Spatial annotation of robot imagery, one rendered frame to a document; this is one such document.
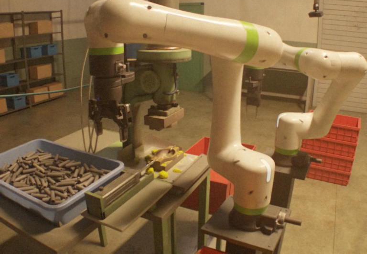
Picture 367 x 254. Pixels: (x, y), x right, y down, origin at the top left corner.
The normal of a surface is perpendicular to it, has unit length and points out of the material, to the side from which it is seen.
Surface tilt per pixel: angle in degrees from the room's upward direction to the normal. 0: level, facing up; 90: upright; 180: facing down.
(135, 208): 0
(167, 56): 90
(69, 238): 0
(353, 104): 90
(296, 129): 89
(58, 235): 0
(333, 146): 90
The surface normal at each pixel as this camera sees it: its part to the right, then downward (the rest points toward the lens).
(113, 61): 0.55, 0.25
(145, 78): -0.45, 0.26
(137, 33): 0.45, 0.74
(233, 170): -0.87, 0.07
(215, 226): 0.00, -0.96
